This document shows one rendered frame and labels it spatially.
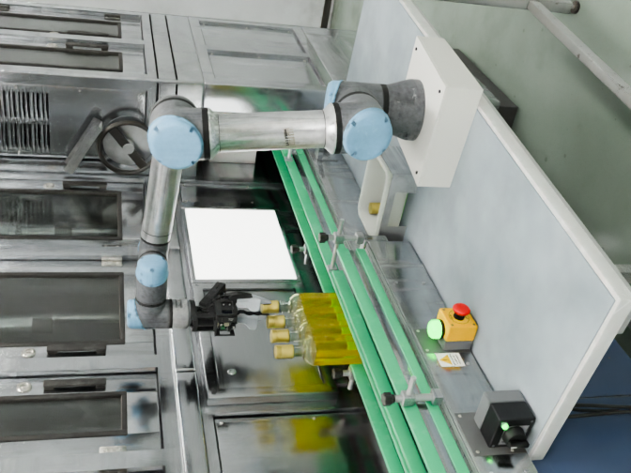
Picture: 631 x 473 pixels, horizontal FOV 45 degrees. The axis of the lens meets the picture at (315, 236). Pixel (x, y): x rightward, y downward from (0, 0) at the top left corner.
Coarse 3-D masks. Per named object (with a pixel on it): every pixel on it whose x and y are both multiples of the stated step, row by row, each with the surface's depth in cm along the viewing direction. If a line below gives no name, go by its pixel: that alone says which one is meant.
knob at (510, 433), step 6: (516, 426) 149; (504, 432) 149; (510, 432) 148; (516, 432) 148; (522, 432) 148; (504, 438) 149; (510, 438) 147; (516, 438) 147; (522, 438) 148; (510, 444) 147; (516, 444) 147; (522, 444) 147; (528, 444) 147
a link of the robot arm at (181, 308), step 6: (174, 300) 192; (180, 300) 193; (186, 300) 193; (174, 306) 191; (180, 306) 191; (186, 306) 191; (174, 312) 190; (180, 312) 190; (186, 312) 191; (174, 318) 190; (180, 318) 190; (186, 318) 191; (174, 324) 191; (180, 324) 191; (186, 324) 192
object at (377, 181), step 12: (372, 168) 220; (384, 168) 207; (372, 180) 223; (384, 180) 223; (372, 192) 225; (384, 192) 207; (360, 204) 227; (384, 204) 208; (360, 216) 226; (372, 216) 225; (372, 228) 220
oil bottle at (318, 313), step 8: (296, 312) 199; (304, 312) 199; (312, 312) 199; (320, 312) 200; (328, 312) 200; (336, 312) 201; (296, 320) 197; (304, 320) 196; (312, 320) 197; (320, 320) 197; (328, 320) 198; (336, 320) 198; (344, 320) 199; (296, 328) 198
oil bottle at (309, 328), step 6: (300, 324) 195; (306, 324) 194; (312, 324) 195; (318, 324) 195; (324, 324) 196; (330, 324) 196; (336, 324) 196; (342, 324) 197; (300, 330) 193; (306, 330) 192; (312, 330) 193; (318, 330) 193; (324, 330) 193; (330, 330) 194; (336, 330) 194; (342, 330) 194; (348, 330) 195; (300, 336) 192; (306, 336) 192; (300, 342) 193
